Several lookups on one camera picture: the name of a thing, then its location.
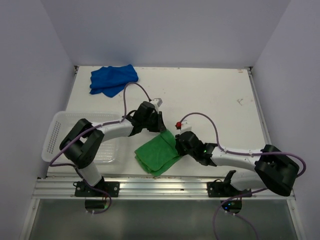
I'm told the green microfiber towel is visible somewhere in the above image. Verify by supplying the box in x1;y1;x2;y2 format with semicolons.
134;130;182;177

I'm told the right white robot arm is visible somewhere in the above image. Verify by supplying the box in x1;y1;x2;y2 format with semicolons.
175;131;300;197

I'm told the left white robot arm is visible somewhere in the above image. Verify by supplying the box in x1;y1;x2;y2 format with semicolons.
59;98;166;197

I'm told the blue microfiber towel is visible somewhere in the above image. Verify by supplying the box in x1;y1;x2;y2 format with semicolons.
89;64;139;98

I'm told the clear plastic basket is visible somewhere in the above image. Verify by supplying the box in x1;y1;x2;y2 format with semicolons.
40;110;123;166

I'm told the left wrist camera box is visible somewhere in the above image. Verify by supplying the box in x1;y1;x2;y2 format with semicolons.
150;98;163;108

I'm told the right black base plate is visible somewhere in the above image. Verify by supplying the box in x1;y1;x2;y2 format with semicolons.
206;181;252;198

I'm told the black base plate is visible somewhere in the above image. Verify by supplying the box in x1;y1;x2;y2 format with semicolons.
206;181;252;198
73;181;120;198

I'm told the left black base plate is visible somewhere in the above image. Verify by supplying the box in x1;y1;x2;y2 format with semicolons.
73;181;120;198

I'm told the aluminium mounting rail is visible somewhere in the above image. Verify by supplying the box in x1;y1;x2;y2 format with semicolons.
31;176;296;200

